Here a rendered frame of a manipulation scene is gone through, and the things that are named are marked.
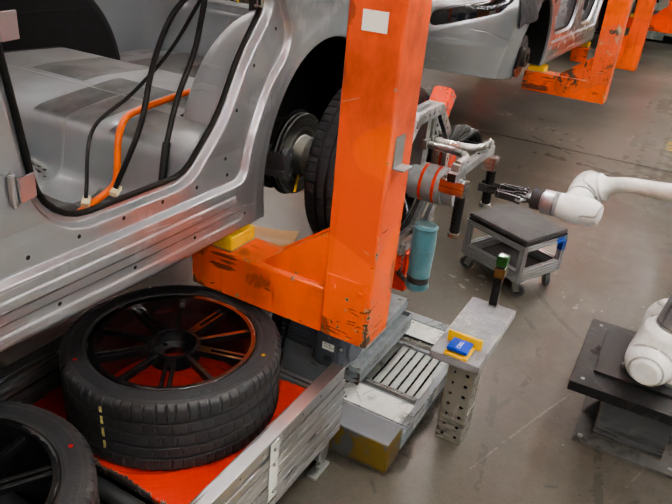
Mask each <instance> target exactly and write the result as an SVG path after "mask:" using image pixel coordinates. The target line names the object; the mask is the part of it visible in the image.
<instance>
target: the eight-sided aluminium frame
mask: <svg viewBox="0 0 672 504"><path fill-rule="evenodd" d="M446 108H447V107H446V106H445V103H442V102H437V101H432V100H428V101H426V102H424V103H422V104H419V105H418V106H417V113H416V121H415V128H414V135H413V141H414V139H415V137H416V134H417V132H418V130H419V128H420V126H421V125H422V124H424V123H426V122H427V121H428V120H431V119H433V118H434V117H437V122H436V129H435V134H436V135H437V137H438V138H442V139H447V140H448V139H449V137H450V134H451V132H452V131H451V127H450V123H449V119H448V115H447V112H446ZM439 155H440V151H438V150H434V149H433V151H432V158H431V163H433V164H437V165H438V161H439ZM449 155H450V154H449V153H445V152H442V158H441V164H440V165H441V166H445V167H448V161H449ZM426 204H427V202H426V201H422V200H420V202H419V204H418V206H417V209H416V211H415V213H414V216H413V218H412V220H411V222H410V224H409V225H408V226H407V227H406V228H404V229H403V230H402V231H401V232H400V234H399V241H398V248H397V255H399V256H401V255H402V254H404V252H405V251H406V250H408V249H409V248H410V246H411V240H412V235H413V230H414V223H415V222H417V221H419V220H420V218H421V216H422V213H423V211H424V209H425V206H426ZM436 205H437V204H433V203H429V206H428V208H427V210H426V212H425V215H424V217H423V219H422V220H428V221H430V219H431V217H432V215H433V212H434V210H435V208H436Z"/></svg>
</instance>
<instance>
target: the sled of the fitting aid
mask: <svg viewBox="0 0 672 504"><path fill-rule="evenodd" d="M411 320H412V313H411V312H408V311H405V310H404V311H403V312H402V314H401V315H400V316H399V317H398V318H397V319H396V320H395V321H394V322H393V323H392V324H391V325H390V326H389V327H388V328H387V329H386V330H385V331H384V332H383V333H382V334H381V335H380V336H379V337H378V338H377V339H376V340H375V341H374V342H373V344H372V345H371V346H370V347H369V348H368V349H367V350H366V349H363V348H362V349H363V351H361V352H360V354H359V356H358V357H357V358H356V359H355V360H354V361H352V363H351V364H350V365H349V366H348V367H347V368H346V369H345V373H344V379H345V380H347V381H349V382H351V383H354V384H356V385H358V384H359V383H360V382H361V381H362V380H363V379H364V378H365V377H366V376H367V375H368V373H369V372H370V371H371V370H372V369H373V368H374V367H375V366H376V365H377V363H378V362H379V361H380V360H381V359H382V358H383V357H384V356H385V355H386V354H387V352H388V351H389V350H390V349H391V348H392V347H393V346H394V345H395V344H396V343H397V341H398V340H399V339H400V338H401V337H402V336H403V335H404V334H405V333H406V332H407V330H408V329H409V328H410V326H411Z"/></svg>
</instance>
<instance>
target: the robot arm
mask: <svg viewBox="0 0 672 504"><path fill-rule="evenodd" d="M484 182H485V180H484V179H483V180H482V183H479V185H478V191H482V192H486V193H490V194H494V195H495V197H497V198H501V199H504V200H508V201H511V202H514V203H516V204H520V202H522V203H528V204H529V208H531V209H535V210H539V211H540V213H543V214H547V215H550V216H554V217H557V218H559V219H561V220H562V221H565V222H568V223H572V224H576V225H582V226H595V225H597V224H598V223H599V221H600V220H601V218H602V215H603V211H604V206H603V205H602V204H601V202H603V201H606V200H607V199H608V197H609V196H610V195H612V194H615V193H621V192H627V193H633V194H637V195H641V196H645V197H649V198H653V199H657V200H661V201H667V202H672V183H664V182H657V181H651V180H644V179H638V178H631V177H607V176H605V175H604V174H602V173H601V174H600V173H597V172H595V171H591V170H589V171H584V172H582V173H580V174H579V175H578V176H576V177H575V179H574V180H573V181H572V183H571V184H570V186H569V188H568V191H567V192H566V193H560V192H556V191H552V190H548V189H547V190H546V191H544V190H540V189H536V188H535V189H534V190H533V191H532V192H531V191H529V189H530V188H526V187H520V186H516V185H512V184H507V183H503V184H499V183H495V182H494V186H492V185H488V184H484ZM621 367H622V368H623V369H626V370H627V372H628V374H629V375H630V377H632V378H633V379H634V380H636V381H637V382H639V383H641V384H643V385H646V386H650V387H653V386H659V385H662V384H663V385H665V386H666V387H669V388H672V293H671V295H670V297H669V298H665V299H661V300H658V301H656V302H655V303H654V304H652V305H651V306H650V307H649V308H648V309H647V311H646V313H645V315H644V317H643V320H642V322H641V324H640V327H639V329H638V332H637V333H636V334H635V336H634V338H633V339H632V341H631V342H630V344H629V346H628V348H627V350H626V353H625V357H624V361H623V362H622V364H621Z"/></svg>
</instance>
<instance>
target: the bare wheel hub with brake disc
mask: <svg viewBox="0 0 672 504"><path fill-rule="evenodd" d="M318 124H319V121H318V119H317V118H316V117H315V116H314V115H312V114H309V113H305V112H300V113H297V114H295V115H294V116H292V117H291V118H290V119H289V120H288V121H287V123H286V124H285V125H284V127H283V129H282V130H281V132H280V135H279V137H278V140H277V143H276V146H275V150H274V152H276V153H279V154H280V151H282V150H283V149H284V148H286V147H291V148H293V150H294V159H293V160H291V161H290V167H292V168H293V176H292V178H291V180H290V181H287V182H285V181H282V179H280V178H276V177H274V179H275V182H276V184H277V186H278V187H279V188H280V189H281V190H282V191H284V192H287V193H290V194H295V193H298V192H300V191H302V190H303V189H304V188H305V187H304V182H305V178H304V175H305V172H306V166H307V156H308V153H309V151H310V148H311V146H312V141H313V139H314V135H315V132H316V131H317V127H318ZM297 174H299V180H298V184H297V189H296V192H293V191H294V186H295V181H296V176H297Z"/></svg>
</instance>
